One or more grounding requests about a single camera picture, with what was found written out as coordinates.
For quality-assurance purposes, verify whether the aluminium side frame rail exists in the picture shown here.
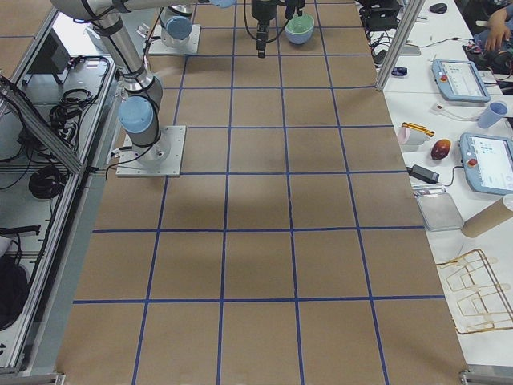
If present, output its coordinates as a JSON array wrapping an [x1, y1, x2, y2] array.
[[1, 75, 84, 174]]

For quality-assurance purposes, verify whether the grey metal tray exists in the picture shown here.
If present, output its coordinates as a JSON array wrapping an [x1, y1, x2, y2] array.
[[414, 184, 463, 232]]

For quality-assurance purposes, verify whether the teach pendant tablet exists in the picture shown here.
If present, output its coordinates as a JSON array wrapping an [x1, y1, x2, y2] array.
[[459, 132, 512, 195], [431, 59, 491, 103]]

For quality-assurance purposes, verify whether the blue ceramic bowl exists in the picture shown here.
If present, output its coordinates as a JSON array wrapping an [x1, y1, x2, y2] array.
[[285, 24, 313, 45]]

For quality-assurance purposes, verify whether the black power adapter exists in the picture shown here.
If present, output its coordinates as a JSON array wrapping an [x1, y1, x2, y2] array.
[[406, 164, 439, 184]]

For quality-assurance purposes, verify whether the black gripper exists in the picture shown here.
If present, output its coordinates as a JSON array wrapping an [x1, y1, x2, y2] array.
[[285, 0, 305, 19]]

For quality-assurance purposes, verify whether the black computer mouse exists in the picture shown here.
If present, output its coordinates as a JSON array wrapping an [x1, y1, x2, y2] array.
[[428, 2, 447, 14]]

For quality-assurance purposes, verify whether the cardboard tube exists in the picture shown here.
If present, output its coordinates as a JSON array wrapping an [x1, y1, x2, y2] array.
[[462, 196, 512, 237]]

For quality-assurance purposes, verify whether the upper teach pendant tablet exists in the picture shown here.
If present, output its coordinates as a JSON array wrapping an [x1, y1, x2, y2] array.
[[431, 59, 491, 103]]

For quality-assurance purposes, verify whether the person hand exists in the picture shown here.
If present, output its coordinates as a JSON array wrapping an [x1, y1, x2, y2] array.
[[485, 21, 510, 51]]

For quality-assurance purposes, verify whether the light blue plastic cup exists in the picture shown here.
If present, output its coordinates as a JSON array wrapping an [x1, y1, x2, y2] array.
[[477, 101, 508, 129]]

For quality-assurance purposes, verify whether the pink mug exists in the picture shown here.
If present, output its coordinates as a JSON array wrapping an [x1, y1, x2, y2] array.
[[397, 127, 430, 146]]

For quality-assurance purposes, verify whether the green ceramic bowl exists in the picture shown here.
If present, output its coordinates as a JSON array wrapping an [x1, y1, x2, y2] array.
[[285, 14, 314, 35]]

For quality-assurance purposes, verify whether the gold wire rack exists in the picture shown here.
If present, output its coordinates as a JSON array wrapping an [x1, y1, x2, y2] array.
[[436, 249, 512, 335]]

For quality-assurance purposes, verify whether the lower teach pendant tablet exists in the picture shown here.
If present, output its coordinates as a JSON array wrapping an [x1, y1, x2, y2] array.
[[459, 132, 512, 195]]

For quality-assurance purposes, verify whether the aluminium frame post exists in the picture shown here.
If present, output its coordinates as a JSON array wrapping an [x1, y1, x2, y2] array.
[[375, 0, 425, 91]]

